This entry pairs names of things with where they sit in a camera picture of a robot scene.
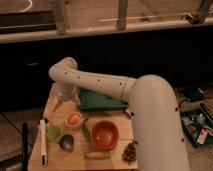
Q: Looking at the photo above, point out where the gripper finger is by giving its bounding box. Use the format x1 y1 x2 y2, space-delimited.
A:
52 100 63 112
72 97 80 104

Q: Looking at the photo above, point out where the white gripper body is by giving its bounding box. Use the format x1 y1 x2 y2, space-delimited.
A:
56 83 78 101

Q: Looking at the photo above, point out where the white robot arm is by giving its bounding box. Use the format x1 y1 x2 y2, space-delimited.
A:
49 57 190 171

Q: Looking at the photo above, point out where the orange apple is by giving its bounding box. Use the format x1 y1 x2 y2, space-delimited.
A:
68 115 80 125

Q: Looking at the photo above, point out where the white paper cup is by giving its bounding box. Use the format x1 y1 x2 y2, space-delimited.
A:
65 112 83 130

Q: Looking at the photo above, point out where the green plastic cup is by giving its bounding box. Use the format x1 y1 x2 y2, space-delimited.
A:
47 125 61 143

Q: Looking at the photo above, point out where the green tray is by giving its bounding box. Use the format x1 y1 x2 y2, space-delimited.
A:
78 88 128 111

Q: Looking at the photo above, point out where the green cucumber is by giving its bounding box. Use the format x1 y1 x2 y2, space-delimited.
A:
82 117 91 141

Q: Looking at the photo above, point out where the red bowl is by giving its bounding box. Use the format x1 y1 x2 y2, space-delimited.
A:
90 120 119 151

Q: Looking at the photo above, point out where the black pole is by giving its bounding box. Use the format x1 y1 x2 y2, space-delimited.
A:
22 123 28 171

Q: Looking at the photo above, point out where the purple grape bunch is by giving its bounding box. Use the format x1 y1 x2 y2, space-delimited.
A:
122 142 136 164

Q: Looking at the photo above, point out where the green toolbox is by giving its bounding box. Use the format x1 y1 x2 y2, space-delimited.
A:
181 103 213 148

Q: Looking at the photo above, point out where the wooden railing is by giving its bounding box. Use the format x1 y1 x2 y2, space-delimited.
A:
0 0 213 43

